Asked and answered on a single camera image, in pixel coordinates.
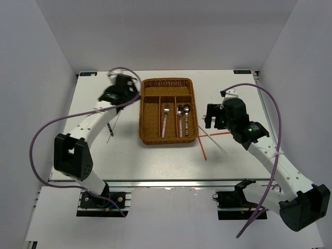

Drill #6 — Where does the white chopstick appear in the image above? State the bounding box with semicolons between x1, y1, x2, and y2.
198;125;227;154
106;114;120;143

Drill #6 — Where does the dark-handled steel spoon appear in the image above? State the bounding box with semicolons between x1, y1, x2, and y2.
184;104;190;136

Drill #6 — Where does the pink-handled spoon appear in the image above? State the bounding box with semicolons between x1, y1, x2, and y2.
177;105;184;137

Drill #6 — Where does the pink-handled fork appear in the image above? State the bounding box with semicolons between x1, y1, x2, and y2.
161;105;170;138

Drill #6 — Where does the orange chopstick long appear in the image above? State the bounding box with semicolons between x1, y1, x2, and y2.
199;131;230;137

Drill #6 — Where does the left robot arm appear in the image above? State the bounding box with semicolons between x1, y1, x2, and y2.
53;73;139;207

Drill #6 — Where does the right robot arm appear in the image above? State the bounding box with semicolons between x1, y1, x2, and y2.
204;98;330;232

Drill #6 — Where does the wicker cutlery tray basket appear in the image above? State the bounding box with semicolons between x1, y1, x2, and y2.
139;77;199;145

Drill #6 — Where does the right blue corner label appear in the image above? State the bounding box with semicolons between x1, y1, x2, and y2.
233;70;252;74

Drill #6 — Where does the blue corner label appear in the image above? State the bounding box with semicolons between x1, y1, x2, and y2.
79;72;98;77
233;70;252;74

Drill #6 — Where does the left blue corner label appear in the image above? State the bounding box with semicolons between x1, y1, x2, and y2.
79;72;98;77

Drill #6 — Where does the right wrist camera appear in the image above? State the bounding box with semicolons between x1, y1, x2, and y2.
220;89;239;100

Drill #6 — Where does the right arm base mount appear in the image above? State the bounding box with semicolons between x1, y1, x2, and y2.
212;179;258;220

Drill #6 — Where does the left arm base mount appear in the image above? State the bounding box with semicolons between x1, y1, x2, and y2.
76;191;131;218

